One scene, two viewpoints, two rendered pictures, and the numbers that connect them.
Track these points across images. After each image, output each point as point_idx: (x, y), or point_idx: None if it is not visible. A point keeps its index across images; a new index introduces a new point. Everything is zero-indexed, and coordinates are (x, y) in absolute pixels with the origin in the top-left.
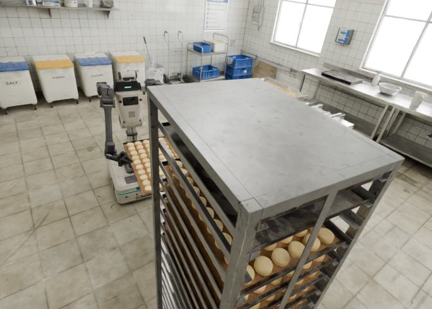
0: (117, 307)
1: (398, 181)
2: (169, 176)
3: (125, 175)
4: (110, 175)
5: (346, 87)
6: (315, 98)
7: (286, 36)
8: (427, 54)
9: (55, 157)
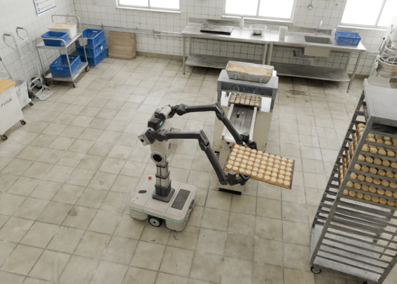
0: (275, 283)
1: (297, 97)
2: (377, 153)
3: (168, 204)
4: (152, 214)
5: (230, 38)
6: (191, 52)
7: None
8: None
9: (51, 244)
